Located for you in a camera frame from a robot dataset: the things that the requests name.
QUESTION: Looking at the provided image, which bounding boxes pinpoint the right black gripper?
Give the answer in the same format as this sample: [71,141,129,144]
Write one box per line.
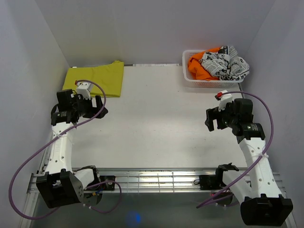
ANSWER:
[204,101,238,132]

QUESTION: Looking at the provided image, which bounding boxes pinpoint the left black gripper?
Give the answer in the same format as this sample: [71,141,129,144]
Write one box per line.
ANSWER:
[72,94,108,119]

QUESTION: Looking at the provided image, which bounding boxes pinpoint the newspaper print trousers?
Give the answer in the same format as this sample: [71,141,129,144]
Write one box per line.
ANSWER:
[199,46,250,81]

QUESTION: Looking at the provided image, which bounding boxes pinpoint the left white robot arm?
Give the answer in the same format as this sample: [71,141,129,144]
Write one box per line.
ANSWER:
[36,87,108,209]

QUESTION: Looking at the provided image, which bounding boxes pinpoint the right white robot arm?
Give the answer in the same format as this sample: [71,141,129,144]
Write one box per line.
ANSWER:
[205,95,293,227]

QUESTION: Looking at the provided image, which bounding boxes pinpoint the folded yellow-green trousers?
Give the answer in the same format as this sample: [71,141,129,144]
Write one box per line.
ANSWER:
[62,61,124,97]

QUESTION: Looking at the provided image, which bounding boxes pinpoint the orange trousers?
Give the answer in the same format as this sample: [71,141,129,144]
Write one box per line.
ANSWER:
[188,51,219,81]

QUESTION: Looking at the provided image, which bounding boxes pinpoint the white plastic basket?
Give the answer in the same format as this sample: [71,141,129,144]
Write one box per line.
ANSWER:
[182,49,244,88]

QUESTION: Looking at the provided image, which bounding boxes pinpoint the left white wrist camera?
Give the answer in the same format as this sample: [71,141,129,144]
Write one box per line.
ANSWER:
[76,82,93,100]

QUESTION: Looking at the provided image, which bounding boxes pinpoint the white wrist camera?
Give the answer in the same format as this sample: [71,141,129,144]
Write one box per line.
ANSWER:
[215,90,233,112]
[76,82,93,100]

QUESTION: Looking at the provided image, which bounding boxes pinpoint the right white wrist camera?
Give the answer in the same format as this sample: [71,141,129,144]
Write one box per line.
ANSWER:
[215,90,233,112]

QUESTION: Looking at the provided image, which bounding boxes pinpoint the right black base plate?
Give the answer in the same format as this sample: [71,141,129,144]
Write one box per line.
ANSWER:
[193,174,226,190]

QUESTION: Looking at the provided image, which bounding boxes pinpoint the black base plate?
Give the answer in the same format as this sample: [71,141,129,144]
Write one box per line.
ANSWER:
[193,174,226,190]
[85,176,115,192]

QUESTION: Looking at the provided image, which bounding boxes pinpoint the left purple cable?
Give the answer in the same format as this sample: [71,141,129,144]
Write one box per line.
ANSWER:
[9,79,122,219]

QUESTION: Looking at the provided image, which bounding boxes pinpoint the aluminium rail frame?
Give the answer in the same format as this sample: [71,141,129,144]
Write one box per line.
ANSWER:
[19,152,297,228]

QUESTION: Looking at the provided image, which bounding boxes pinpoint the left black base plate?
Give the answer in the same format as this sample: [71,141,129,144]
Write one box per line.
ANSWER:
[85,176,115,192]

